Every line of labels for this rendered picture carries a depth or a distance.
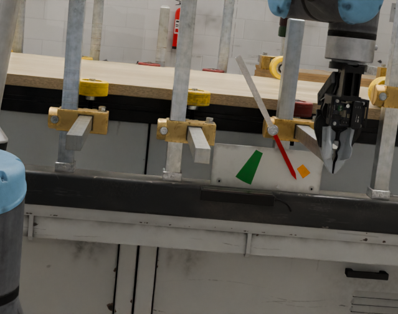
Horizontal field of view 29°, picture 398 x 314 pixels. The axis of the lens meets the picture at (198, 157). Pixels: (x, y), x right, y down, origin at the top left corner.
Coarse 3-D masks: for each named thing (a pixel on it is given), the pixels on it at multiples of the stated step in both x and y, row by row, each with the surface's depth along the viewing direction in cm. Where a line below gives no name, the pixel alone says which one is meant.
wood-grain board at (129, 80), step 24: (24, 72) 199; (48, 72) 206; (96, 72) 221; (120, 72) 230; (144, 72) 240; (168, 72) 250; (192, 72) 262; (216, 72) 274; (144, 96) 195; (168, 96) 195; (216, 96) 196; (240, 96) 196; (264, 96) 202; (312, 96) 217; (360, 96) 235
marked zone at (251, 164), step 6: (252, 156) 182; (258, 156) 182; (252, 162) 183; (258, 162) 183; (246, 168) 183; (252, 168) 183; (240, 174) 183; (246, 174) 183; (252, 174) 183; (246, 180) 183
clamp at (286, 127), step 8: (264, 120) 184; (272, 120) 182; (280, 120) 181; (288, 120) 181; (296, 120) 182; (304, 120) 183; (264, 128) 183; (280, 128) 182; (288, 128) 182; (312, 128) 182; (264, 136) 183; (272, 136) 183; (280, 136) 182; (288, 136) 182
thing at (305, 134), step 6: (300, 126) 179; (306, 126) 180; (300, 132) 176; (306, 132) 170; (312, 132) 171; (300, 138) 175; (306, 138) 169; (312, 138) 164; (306, 144) 169; (312, 144) 163; (312, 150) 163; (318, 150) 157; (318, 156) 157
